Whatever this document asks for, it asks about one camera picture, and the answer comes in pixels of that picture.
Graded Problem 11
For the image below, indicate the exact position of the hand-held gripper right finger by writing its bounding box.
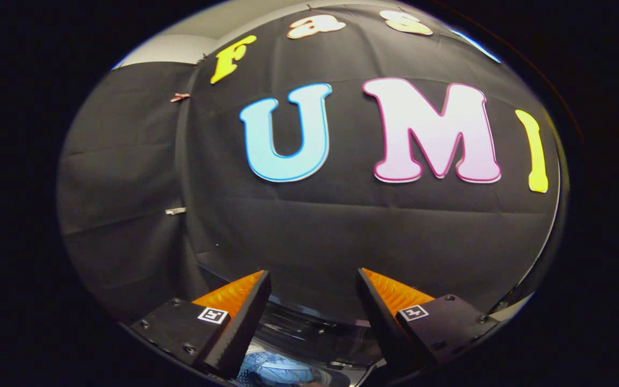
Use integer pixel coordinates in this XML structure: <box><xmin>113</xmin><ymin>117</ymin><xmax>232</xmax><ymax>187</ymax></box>
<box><xmin>355</xmin><ymin>267</ymin><xmax>500</xmax><ymax>379</ymax></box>

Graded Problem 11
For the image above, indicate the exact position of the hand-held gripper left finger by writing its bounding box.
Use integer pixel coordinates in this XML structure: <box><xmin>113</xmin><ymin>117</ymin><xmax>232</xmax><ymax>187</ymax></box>
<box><xmin>128</xmin><ymin>270</ymin><xmax>272</xmax><ymax>381</ymax></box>

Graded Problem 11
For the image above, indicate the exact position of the light blue shirt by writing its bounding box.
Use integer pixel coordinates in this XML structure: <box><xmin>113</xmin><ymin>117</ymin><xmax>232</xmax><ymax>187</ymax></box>
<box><xmin>237</xmin><ymin>352</ymin><xmax>318</xmax><ymax>387</ymax></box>

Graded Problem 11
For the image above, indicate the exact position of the black backdrop cloth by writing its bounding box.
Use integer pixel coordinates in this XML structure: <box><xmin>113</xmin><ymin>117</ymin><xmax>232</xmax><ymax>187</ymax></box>
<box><xmin>57</xmin><ymin>4</ymin><xmax>568</xmax><ymax>326</ymax></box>

